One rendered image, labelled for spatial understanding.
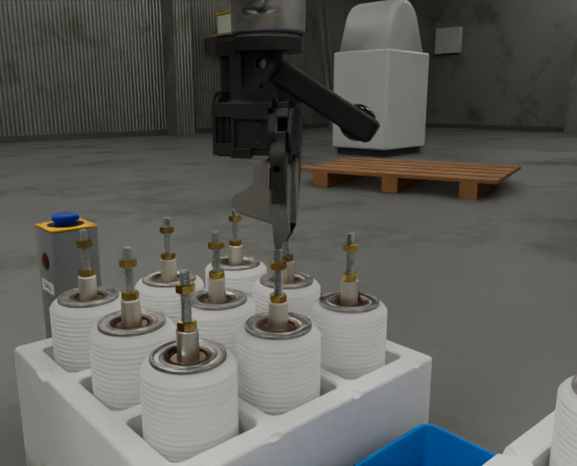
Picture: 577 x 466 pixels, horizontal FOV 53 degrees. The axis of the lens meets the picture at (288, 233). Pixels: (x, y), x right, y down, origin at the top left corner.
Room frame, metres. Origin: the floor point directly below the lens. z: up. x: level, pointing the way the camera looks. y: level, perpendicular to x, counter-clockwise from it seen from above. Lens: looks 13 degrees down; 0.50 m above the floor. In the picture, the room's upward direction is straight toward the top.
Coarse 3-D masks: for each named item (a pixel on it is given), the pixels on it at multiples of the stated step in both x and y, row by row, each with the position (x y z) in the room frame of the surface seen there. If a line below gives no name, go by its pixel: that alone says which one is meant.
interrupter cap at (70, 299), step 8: (104, 288) 0.73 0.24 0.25; (112, 288) 0.73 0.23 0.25; (64, 296) 0.70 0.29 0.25; (72, 296) 0.70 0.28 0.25; (104, 296) 0.70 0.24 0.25; (112, 296) 0.70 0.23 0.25; (64, 304) 0.67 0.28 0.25; (72, 304) 0.66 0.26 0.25; (80, 304) 0.66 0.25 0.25; (88, 304) 0.67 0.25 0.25; (96, 304) 0.67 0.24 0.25
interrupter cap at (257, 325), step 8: (248, 320) 0.61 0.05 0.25; (256, 320) 0.61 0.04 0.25; (264, 320) 0.62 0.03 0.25; (288, 320) 0.62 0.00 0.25; (296, 320) 0.62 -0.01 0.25; (304, 320) 0.62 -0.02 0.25; (248, 328) 0.59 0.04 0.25; (256, 328) 0.59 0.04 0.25; (264, 328) 0.60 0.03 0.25; (288, 328) 0.60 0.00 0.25; (296, 328) 0.59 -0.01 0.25; (304, 328) 0.59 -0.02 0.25; (256, 336) 0.57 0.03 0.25; (264, 336) 0.57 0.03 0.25; (272, 336) 0.57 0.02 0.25; (280, 336) 0.57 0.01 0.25; (288, 336) 0.57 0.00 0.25; (296, 336) 0.57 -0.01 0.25
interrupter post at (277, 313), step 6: (270, 306) 0.60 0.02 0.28; (276, 306) 0.59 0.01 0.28; (282, 306) 0.59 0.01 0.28; (270, 312) 0.60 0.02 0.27; (276, 312) 0.59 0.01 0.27; (282, 312) 0.59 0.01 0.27; (270, 318) 0.60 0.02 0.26; (276, 318) 0.59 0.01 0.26; (282, 318) 0.59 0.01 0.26; (270, 324) 0.60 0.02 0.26; (276, 324) 0.59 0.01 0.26; (282, 324) 0.59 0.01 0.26
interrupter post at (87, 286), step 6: (78, 276) 0.70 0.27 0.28; (90, 276) 0.69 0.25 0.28; (84, 282) 0.69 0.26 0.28; (90, 282) 0.69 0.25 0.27; (96, 282) 0.70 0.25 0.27; (84, 288) 0.69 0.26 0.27; (90, 288) 0.69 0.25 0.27; (96, 288) 0.70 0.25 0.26; (84, 294) 0.69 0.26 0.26; (90, 294) 0.69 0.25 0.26; (96, 294) 0.70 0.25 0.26
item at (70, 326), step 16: (112, 304) 0.68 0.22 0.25; (64, 320) 0.66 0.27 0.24; (80, 320) 0.65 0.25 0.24; (96, 320) 0.66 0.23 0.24; (64, 336) 0.66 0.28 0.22; (80, 336) 0.65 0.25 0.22; (64, 352) 0.66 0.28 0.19; (80, 352) 0.65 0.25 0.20; (64, 368) 0.66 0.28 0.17; (80, 368) 0.65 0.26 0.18
